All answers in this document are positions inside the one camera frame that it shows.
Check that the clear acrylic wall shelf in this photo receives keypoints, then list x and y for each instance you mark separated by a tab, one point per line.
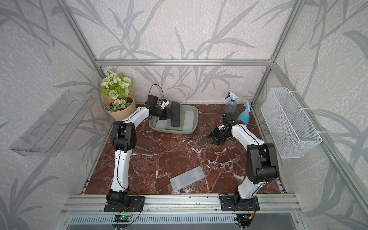
48	135

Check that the clear spray bottle blue nozzle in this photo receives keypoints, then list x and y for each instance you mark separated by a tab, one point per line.
231	105

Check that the left green circuit board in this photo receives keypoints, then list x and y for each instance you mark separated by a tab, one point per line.
122	218

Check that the potted artificial flower plant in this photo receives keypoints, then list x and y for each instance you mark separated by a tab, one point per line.
117	89

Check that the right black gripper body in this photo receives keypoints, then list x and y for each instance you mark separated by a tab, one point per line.
219	136

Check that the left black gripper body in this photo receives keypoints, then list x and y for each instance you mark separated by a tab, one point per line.
163	114

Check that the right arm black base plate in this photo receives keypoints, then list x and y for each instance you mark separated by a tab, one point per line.
236	203

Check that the grey-green plastic storage box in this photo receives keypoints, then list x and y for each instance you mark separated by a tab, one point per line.
177	130

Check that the right circuit board with wires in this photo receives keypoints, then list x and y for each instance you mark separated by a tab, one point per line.
243	221

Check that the translucent pencil case front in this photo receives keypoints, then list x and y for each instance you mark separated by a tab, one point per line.
187	178

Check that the black pencil case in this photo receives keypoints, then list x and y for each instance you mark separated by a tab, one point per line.
176	114

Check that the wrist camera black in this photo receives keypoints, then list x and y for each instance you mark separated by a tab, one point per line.
152	100
228	118

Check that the teal spray bottle pink nozzle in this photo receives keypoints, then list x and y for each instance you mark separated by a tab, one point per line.
245	115

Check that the aluminium frame rail front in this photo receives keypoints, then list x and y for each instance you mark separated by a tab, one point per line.
183	204

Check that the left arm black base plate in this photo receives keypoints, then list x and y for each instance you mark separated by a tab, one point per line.
119	201

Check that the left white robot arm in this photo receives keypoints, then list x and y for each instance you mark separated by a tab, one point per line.
124	140

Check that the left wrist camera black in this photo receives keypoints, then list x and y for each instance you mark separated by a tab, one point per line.
152	100

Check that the white wire mesh basket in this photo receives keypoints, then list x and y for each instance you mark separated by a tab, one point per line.
293	133

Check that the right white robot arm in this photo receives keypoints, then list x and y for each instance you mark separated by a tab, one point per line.
261	157

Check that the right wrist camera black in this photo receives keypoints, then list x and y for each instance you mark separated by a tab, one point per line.
228	118

